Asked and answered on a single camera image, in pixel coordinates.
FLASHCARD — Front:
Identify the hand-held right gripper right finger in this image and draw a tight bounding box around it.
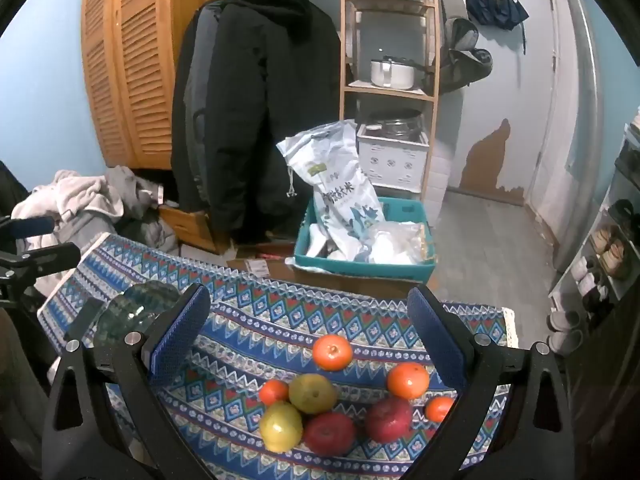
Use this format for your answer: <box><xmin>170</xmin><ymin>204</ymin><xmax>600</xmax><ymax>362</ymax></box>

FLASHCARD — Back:
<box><xmin>406</xmin><ymin>285</ymin><xmax>576</xmax><ymax>480</ymax></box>

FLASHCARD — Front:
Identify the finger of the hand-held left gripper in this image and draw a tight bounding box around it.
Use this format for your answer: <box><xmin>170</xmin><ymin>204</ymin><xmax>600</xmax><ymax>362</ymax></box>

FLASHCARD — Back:
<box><xmin>0</xmin><ymin>215</ymin><xmax>56</xmax><ymax>240</ymax></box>
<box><xmin>0</xmin><ymin>242</ymin><xmax>82</xmax><ymax>281</ymax></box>

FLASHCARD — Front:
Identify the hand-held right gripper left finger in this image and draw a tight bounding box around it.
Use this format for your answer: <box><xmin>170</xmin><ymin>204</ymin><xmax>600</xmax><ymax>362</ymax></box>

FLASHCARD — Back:
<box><xmin>41</xmin><ymin>282</ymin><xmax>221</xmax><ymax>480</ymax></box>

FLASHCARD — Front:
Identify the red apple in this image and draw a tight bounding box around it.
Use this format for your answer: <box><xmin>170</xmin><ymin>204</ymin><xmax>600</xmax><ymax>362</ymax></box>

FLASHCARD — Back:
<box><xmin>303</xmin><ymin>411</ymin><xmax>357</xmax><ymax>457</ymax></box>
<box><xmin>364</xmin><ymin>396</ymin><xmax>414</xmax><ymax>443</ymax></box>

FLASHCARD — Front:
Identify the green pear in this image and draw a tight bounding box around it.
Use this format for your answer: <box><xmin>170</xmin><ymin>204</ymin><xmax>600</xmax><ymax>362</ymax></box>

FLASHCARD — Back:
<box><xmin>288</xmin><ymin>373</ymin><xmax>338</xmax><ymax>415</ymax></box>

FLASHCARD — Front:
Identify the yellow pear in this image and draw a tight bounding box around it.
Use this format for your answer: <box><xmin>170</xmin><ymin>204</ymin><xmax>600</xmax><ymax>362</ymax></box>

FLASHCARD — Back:
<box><xmin>259</xmin><ymin>401</ymin><xmax>304</xmax><ymax>453</ymax></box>

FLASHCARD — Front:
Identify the white garment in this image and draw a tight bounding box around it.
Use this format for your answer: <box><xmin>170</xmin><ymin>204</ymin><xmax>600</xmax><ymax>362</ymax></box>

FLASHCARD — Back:
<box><xmin>11</xmin><ymin>170</ymin><xmax>126</xmax><ymax>246</ymax></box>

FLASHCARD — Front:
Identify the small orange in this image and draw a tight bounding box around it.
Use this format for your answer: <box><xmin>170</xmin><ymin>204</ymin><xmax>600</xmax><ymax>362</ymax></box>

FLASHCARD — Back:
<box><xmin>258</xmin><ymin>379</ymin><xmax>291</xmax><ymax>407</ymax></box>
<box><xmin>425</xmin><ymin>396</ymin><xmax>455</xmax><ymax>423</ymax></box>

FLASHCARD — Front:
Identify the blue patterned tablecloth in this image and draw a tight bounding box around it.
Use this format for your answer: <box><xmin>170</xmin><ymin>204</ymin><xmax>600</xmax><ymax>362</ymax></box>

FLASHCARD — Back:
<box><xmin>37</xmin><ymin>232</ymin><xmax>516</xmax><ymax>480</ymax></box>

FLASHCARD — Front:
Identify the teal plastic basket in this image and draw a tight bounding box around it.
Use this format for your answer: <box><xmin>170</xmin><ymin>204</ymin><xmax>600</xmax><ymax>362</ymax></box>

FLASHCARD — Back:
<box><xmin>293</xmin><ymin>196</ymin><xmax>438</xmax><ymax>283</ymax></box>

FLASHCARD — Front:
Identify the clear plastic bag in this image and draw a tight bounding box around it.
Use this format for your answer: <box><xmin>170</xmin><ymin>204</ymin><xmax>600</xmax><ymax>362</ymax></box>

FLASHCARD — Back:
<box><xmin>367</xmin><ymin>222</ymin><xmax>426</xmax><ymax>265</ymax></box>

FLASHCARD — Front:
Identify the large orange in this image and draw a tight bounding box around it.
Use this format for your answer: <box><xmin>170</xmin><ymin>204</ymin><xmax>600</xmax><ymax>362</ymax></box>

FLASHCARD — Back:
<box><xmin>312</xmin><ymin>334</ymin><xmax>353</xmax><ymax>372</ymax></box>

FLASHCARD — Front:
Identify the wooden box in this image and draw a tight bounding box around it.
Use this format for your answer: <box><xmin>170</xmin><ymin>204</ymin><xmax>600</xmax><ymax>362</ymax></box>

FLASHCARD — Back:
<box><xmin>159</xmin><ymin>204</ymin><xmax>228</xmax><ymax>256</ymax></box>

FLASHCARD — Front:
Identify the grey garment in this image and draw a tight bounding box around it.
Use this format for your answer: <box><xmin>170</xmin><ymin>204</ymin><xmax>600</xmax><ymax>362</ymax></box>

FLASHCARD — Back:
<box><xmin>105</xmin><ymin>166</ymin><xmax>173</xmax><ymax>253</ymax></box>

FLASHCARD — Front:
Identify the white shoe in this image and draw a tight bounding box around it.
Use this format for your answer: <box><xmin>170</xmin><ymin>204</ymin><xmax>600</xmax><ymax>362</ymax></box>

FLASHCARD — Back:
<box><xmin>546</xmin><ymin>310</ymin><xmax>581</xmax><ymax>333</ymax></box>
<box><xmin>547</xmin><ymin>330</ymin><xmax>586</xmax><ymax>356</ymax></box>

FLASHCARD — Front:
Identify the black shoe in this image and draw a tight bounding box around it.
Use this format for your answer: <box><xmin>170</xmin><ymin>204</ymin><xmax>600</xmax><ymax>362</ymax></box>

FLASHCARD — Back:
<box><xmin>580</xmin><ymin>277</ymin><xmax>618</xmax><ymax>313</ymax></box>

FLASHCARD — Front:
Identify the white printed box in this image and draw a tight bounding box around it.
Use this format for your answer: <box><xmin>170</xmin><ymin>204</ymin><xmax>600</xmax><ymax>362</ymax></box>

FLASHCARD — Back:
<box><xmin>356</xmin><ymin>124</ymin><xmax>431</xmax><ymax>193</ymax></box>

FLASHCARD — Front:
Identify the white rice bag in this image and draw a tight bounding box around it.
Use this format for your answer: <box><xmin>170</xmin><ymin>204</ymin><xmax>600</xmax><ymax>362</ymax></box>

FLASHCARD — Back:
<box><xmin>276</xmin><ymin>120</ymin><xmax>386</xmax><ymax>263</ymax></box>

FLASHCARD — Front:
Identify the brown shoe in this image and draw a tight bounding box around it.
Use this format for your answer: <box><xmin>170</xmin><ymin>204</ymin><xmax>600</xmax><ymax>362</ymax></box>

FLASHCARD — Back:
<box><xmin>591</xmin><ymin>226</ymin><xmax>621</xmax><ymax>255</ymax></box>
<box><xmin>600</xmin><ymin>242</ymin><xmax>632</xmax><ymax>280</ymax></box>

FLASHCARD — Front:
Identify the wooden louvered wardrobe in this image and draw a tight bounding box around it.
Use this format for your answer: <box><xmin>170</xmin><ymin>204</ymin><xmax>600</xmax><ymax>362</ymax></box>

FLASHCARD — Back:
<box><xmin>81</xmin><ymin>0</ymin><xmax>221</xmax><ymax>170</ymax></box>

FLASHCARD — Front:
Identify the dark cooking pot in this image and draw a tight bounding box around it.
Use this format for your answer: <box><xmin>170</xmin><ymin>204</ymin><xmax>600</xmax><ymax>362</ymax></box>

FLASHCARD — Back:
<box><xmin>367</xmin><ymin>108</ymin><xmax>423</xmax><ymax>138</ymax></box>

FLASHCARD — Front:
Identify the black coat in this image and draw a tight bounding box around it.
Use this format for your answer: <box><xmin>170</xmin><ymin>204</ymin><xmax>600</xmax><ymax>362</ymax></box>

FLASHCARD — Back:
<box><xmin>171</xmin><ymin>0</ymin><xmax>343</xmax><ymax>246</ymax></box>

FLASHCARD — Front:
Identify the shoe rack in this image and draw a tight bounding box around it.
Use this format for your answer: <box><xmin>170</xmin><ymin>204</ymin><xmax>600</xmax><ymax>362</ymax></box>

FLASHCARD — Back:
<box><xmin>547</xmin><ymin>110</ymin><xmax>640</xmax><ymax>356</ymax></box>

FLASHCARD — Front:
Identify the wooden shelf rack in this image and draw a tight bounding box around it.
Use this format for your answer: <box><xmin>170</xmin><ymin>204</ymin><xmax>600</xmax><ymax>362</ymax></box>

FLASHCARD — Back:
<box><xmin>340</xmin><ymin>0</ymin><xmax>441</xmax><ymax>201</ymax></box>

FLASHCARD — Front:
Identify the white door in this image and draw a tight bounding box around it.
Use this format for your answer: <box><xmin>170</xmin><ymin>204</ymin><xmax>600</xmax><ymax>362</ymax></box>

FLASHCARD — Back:
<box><xmin>530</xmin><ymin>0</ymin><xmax>608</xmax><ymax>273</ymax></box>

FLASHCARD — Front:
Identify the white pot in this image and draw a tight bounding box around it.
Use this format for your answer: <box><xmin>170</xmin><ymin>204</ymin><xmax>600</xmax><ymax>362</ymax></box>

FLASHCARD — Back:
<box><xmin>370</xmin><ymin>56</ymin><xmax>433</xmax><ymax>91</ymax></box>

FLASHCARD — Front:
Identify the grey backpack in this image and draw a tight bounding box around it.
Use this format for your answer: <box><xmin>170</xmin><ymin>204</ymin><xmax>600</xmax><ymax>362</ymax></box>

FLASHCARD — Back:
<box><xmin>435</xmin><ymin>0</ymin><xmax>493</xmax><ymax>93</ymax></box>

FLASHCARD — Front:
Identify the dark folded umbrella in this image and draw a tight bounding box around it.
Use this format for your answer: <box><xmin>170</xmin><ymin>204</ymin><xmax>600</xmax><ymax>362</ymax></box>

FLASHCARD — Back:
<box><xmin>466</xmin><ymin>0</ymin><xmax>530</xmax><ymax>56</ymax></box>

